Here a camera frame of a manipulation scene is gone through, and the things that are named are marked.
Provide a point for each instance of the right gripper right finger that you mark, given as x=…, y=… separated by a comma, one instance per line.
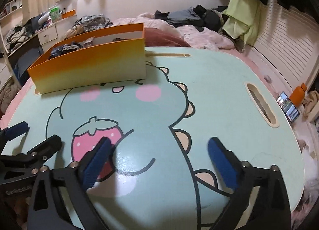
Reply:
x=227, y=164

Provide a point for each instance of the dark red pillow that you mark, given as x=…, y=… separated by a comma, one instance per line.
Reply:
x=157, y=38

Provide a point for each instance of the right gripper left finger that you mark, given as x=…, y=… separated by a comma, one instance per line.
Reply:
x=93, y=162

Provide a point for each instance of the smartphone with lit screen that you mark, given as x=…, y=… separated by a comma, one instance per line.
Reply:
x=288, y=108

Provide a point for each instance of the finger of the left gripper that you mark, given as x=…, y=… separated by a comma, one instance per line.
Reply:
x=14, y=131

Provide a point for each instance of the orange storage box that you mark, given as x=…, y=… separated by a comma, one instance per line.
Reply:
x=117, y=54

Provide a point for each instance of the orange bottle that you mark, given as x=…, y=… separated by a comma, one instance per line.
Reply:
x=298, y=95

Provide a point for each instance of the light green hanging garment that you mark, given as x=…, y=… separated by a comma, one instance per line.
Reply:
x=243, y=20

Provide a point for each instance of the white bedside drawer cabinet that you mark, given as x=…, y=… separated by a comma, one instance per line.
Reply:
x=52, y=34

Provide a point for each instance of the patterned clothes pile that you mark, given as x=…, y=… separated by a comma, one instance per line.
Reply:
x=86, y=24

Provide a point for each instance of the black cloth bundle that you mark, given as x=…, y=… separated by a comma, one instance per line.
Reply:
x=64, y=49

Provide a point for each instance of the pink floral duvet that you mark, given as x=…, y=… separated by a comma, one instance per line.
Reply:
x=206, y=39

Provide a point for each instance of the green lidded cup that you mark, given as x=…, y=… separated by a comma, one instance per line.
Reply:
x=55, y=14

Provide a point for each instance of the dark clothes pile on bed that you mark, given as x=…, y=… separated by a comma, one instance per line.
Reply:
x=198, y=16

